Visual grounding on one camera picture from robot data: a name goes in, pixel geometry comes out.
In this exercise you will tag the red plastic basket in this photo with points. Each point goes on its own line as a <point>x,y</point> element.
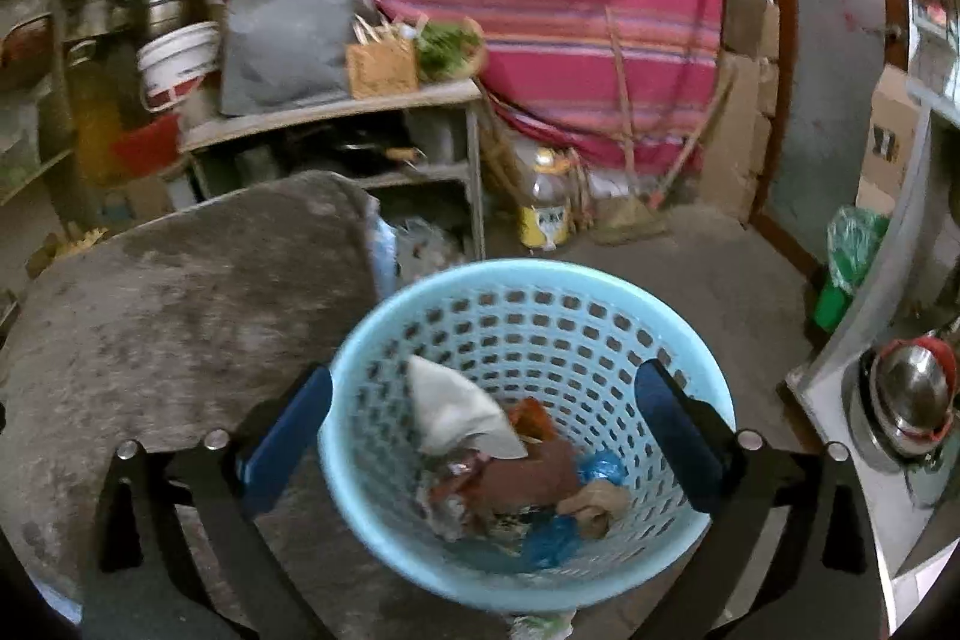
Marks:
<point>150,145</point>

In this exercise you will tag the clear plastic oil bottle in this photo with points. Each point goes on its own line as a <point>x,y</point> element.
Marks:
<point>546,205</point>

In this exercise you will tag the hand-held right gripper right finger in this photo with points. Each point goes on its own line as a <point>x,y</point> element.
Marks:
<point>679,434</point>

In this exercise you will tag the light blue plastic basket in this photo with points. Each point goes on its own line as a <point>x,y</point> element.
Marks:
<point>525,310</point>

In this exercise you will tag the grey cushion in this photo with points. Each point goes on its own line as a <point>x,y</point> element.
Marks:
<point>292,48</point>

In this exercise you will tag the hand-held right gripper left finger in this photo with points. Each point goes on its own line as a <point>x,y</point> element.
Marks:
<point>289,434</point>

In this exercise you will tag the grey low cabinet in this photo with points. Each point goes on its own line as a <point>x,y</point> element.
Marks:
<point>337,111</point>

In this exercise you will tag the white snack wrapper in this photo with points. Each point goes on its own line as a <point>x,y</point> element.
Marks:
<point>450,494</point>

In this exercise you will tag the steel bowl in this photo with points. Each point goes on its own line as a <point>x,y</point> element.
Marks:
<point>911,396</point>

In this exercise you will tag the blue plastic bag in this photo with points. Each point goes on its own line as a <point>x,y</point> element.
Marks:
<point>551,544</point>

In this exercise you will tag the orange wrapper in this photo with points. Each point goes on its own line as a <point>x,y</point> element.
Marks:
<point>534,421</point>

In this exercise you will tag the black frying pan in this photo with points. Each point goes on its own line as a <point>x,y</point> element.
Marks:
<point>375,154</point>

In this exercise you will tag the brown paper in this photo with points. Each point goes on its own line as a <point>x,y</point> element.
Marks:
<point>596,509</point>

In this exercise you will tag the newspaper piece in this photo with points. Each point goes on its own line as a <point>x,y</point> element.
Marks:
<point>510,524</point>

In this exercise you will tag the small woven yellow basket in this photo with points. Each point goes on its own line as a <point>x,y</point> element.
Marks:
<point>382,70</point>

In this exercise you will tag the yellow oil jug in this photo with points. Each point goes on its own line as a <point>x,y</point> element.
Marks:
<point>97,130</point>

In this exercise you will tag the printed cardboard box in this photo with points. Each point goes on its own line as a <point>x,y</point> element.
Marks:
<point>889,138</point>

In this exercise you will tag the straw broom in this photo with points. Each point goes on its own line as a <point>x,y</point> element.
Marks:
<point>630,212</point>

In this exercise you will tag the wooden shelf unit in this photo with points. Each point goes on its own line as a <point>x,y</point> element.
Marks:
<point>45,160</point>

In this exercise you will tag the bowl of green vegetables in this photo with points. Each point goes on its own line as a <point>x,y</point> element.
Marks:
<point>450,48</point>

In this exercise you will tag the steel stockpot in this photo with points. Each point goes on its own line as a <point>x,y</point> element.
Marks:
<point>169,6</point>

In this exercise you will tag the stack of cardboard boxes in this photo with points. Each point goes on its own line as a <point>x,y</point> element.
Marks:
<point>739,123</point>

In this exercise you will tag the white paper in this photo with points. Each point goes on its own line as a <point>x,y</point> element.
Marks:
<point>457,407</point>

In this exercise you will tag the white plastic bucket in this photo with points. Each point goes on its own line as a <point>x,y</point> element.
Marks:
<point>176,66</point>

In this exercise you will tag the green plastic bag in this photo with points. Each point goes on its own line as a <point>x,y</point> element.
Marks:
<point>851,250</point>

